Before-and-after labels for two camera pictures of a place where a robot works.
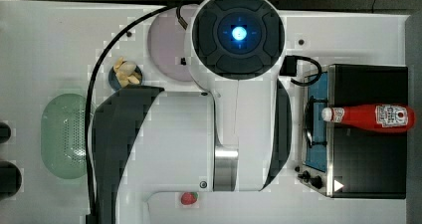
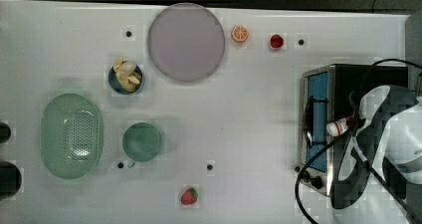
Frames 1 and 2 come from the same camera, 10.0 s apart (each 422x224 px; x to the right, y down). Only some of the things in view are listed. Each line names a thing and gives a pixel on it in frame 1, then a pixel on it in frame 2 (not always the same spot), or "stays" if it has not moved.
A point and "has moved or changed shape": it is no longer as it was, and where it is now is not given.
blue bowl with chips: x=124 y=74 stays
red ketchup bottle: x=378 y=118 has moved or changed shape
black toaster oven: x=348 y=161 stays
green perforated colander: x=64 y=135 stays
